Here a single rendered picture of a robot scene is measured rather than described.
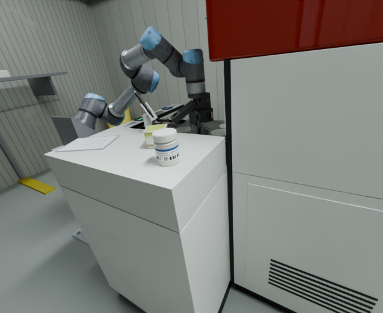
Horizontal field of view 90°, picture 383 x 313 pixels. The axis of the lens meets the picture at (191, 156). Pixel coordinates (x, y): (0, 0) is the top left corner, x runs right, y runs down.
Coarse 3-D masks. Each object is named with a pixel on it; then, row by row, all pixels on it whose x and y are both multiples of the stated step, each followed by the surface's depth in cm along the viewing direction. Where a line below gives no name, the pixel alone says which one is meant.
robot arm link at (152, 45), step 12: (144, 36) 67; (156, 36) 68; (132, 48) 84; (144, 48) 71; (156, 48) 70; (168, 48) 71; (120, 60) 96; (132, 60) 87; (144, 60) 81; (132, 72) 102
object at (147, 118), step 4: (148, 104) 81; (144, 108) 78; (152, 112) 81; (144, 116) 81; (148, 116) 82; (156, 116) 81; (144, 120) 82; (148, 120) 82; (152, 120) 81; (144, 124) 83; (148, 124) 82
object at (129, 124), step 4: (172, 104) 142; (176, 104) 140; (180, 104) 138; (172, 108) 130; (156, 112) 124; (160, 112) 122; (132, 120) 111; (124, 124) 105; (128, 124) 106; (132, 124) 103; (136, 124) 103
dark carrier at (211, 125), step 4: (188, 120) 120; (184, 124) 114; (188, 124) 113; (204, 124) 110; (208, 124) 109; (212, 124) 108; (216, 124) 107; (176, 128) 109; (208, 128) 103; (212, 128) 102; (216, 128) 101; (220, 128) 101; (180, 132) 101; (184, 132) 101; (188, 132) 100; (220, 136) 90; (224, 136) 90
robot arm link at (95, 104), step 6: (90, 96) 122; (96, 96) 124; (84, 102) 121; (90, 102) 122; (96, 102) 124; (102, 102) 127; (84, 108) 120; (90, 108) 121; (96, 108) 124; (102, 108) 126; (96, 114) 125; (102, 114) 127
